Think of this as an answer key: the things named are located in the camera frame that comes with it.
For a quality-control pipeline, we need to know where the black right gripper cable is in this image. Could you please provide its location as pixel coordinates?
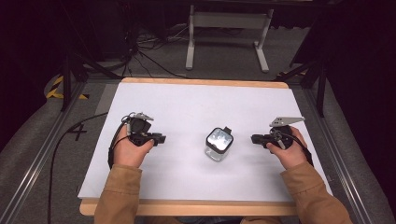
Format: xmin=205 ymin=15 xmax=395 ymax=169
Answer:
xmin=271 ymin=127 xmax=315 ymax=168

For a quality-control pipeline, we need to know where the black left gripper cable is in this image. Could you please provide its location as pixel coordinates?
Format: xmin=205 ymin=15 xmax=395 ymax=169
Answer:
xmin=106 ymin=114 xmax=136 ymax=171

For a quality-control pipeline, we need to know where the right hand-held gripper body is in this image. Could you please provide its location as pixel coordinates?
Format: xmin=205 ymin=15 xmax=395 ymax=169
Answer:
xmin=263 ymin=116 xmax=306 ymax=150

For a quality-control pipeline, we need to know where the black tripod stand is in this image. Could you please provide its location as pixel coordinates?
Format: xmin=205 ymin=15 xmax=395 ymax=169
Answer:
xmin=273 ymin=59 xmax=329 ymax=119
xmin=60 ymin=50 xmax=123 ymax=113

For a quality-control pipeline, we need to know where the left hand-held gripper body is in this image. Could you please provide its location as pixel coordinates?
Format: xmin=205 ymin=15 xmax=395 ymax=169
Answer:
xmin=122 ymin=112 xmax=156 ymax=147

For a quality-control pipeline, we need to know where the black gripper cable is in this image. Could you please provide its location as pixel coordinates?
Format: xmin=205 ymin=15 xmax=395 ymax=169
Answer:
xmin=271 ymin=127 xmax=315 ymax=168
xmin=106 ymin=114 xmax=136 ymax=171

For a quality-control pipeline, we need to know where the clear jar with black lid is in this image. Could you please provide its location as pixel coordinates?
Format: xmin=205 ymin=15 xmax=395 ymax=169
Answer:
xmin=204 ymin=126 xmax=234 ymax=163

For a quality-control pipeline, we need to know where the person's right hand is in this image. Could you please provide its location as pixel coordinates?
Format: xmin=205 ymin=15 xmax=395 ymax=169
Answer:
xmin=265 ymin=126 xmax=309 ymax=171

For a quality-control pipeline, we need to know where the bundle of floor cables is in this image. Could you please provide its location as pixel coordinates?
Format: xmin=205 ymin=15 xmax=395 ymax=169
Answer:
xmin=122 ymin=22 xmax=191 ymax=79

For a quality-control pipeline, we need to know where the aluminium floor rail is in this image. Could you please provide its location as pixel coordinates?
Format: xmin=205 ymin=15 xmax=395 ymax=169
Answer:
xmin=299 ymin=86 xmax=376 ymax=224
xmin=0 ymin=79 xmax=89 ymax=224

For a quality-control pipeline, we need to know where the white metal stand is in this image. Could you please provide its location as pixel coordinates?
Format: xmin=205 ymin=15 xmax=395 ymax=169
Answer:
xmin=185 ymin=4 xmax=275 ymax=74

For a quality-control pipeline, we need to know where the person's left hand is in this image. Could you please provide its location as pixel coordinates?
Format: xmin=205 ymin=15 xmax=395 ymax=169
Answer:
xmin=112 ymin=124 xmax=156 ymax=169

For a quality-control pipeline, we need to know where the long black floor cable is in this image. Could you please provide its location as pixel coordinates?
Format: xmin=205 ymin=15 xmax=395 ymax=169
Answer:
xmin=46 ymin=111 xmax=109 ymax=224

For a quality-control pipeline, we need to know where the white table mat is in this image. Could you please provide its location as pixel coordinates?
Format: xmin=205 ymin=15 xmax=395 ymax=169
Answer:
xmin=77 ymin=81 xmax=333 ymax=203

